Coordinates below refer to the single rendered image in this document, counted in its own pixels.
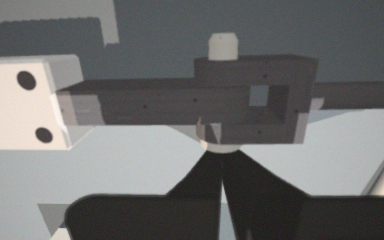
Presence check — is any dark grey flat bar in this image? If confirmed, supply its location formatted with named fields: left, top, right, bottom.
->
left=55, top=78, right=251, bottom=126

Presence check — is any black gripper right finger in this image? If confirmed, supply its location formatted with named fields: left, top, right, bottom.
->
left=222, top=149, right=384, bottom=240

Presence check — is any beige block with four holes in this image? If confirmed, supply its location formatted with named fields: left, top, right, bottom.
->
left=0, top=54, right=94, bottom=150

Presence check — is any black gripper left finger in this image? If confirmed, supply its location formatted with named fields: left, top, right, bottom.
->
left=64, top=150, right=223, bottom=240

